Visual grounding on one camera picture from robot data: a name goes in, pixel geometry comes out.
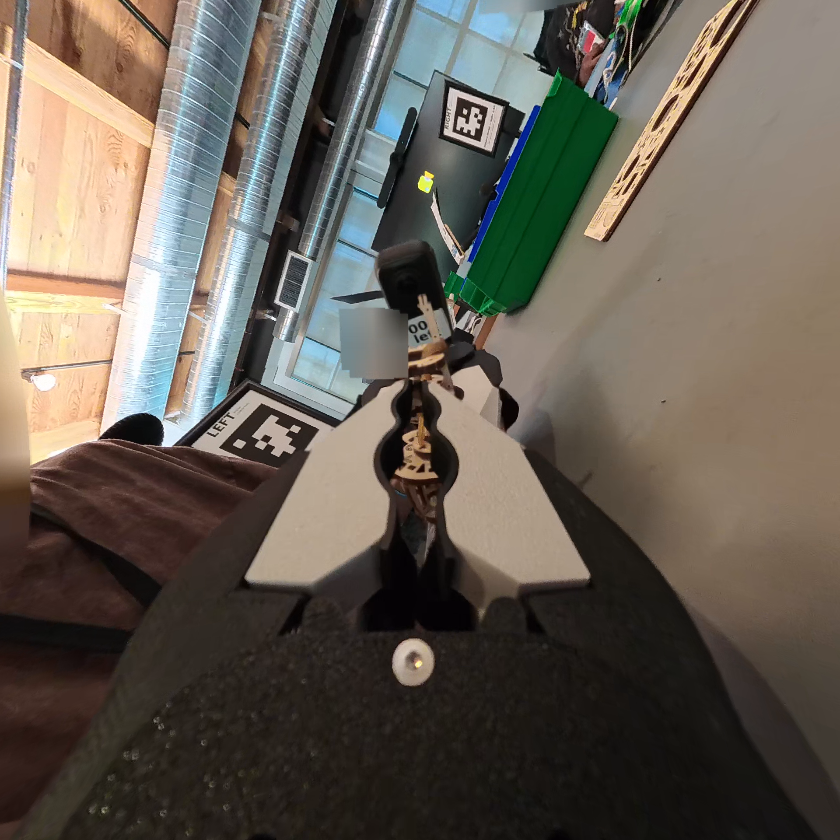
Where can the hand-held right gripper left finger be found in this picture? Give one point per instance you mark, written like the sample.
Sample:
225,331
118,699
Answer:
315,518

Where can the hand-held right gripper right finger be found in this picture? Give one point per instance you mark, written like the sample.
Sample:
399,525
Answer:
505,518

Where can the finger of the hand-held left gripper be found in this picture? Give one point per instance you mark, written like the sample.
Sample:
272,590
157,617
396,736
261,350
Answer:
479,390

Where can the long thin wooden rod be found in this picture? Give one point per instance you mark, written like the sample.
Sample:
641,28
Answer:
434,334

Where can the wooden model assembly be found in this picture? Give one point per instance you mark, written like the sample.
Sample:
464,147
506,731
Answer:
417,466

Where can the wooden sheet of model parts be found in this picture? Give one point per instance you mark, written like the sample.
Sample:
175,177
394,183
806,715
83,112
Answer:
663,131

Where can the black framed window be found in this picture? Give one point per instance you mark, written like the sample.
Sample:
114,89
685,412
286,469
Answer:
341,308

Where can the yellow sticker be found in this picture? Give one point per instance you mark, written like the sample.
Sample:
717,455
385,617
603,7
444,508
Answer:
426,182

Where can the black box with marker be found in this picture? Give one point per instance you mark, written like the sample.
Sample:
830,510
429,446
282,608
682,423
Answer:
459,190

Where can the framed white tag board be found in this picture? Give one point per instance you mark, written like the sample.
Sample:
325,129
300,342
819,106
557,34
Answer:
262,430

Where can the white air vent grille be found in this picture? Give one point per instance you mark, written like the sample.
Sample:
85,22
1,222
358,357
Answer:
293,281

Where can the blue plastic bin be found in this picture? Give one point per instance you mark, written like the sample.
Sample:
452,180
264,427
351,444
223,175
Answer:
505,197

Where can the green plastic bin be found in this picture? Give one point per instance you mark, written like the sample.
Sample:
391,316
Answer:
551,197

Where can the white printed tag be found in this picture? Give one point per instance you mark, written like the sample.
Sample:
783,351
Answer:
474,119

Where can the black rounded object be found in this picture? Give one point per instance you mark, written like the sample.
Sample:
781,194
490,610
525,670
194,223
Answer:
134,428

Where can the person's brown shirt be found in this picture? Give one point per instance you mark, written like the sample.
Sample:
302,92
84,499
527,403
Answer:
98,479

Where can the ceiling light bulb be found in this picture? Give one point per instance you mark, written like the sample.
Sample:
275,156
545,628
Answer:
43,379

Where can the grey metal conduit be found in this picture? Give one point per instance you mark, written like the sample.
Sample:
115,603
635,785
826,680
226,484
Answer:
12,131

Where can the narrow silver ventilation duct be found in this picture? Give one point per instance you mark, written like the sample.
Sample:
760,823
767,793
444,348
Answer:
341,151

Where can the medium silver ventilation duct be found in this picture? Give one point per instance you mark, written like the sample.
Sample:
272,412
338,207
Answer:
262,164

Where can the wide silver ventilation duct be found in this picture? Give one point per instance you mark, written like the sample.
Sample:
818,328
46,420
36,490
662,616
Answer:
177,197

